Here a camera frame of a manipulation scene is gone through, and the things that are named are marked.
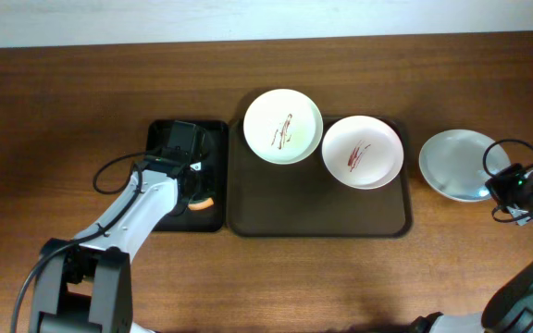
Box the green orange sponge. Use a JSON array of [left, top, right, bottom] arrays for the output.
[[187, 197, 215, 211]]

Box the grey plate with red smear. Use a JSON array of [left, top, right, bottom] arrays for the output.
[[418, 129, 495, 203]]

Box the cream plate with red smear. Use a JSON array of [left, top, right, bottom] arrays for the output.
[[242, 89, 324, 165]]

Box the pink plate with red smear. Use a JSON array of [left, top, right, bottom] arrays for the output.
[[321, 116, 404, 190]]

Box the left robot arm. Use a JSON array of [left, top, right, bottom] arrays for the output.
[[16, 121, 220, 333]]

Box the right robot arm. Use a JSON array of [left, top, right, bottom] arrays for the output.
[[403, 163, 533, 333]]

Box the black plastic tray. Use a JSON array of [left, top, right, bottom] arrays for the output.
[[145, 120, 229, 232]]

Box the brown serving tray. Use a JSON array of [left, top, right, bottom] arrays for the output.
[[226, 120, 413, 239]]

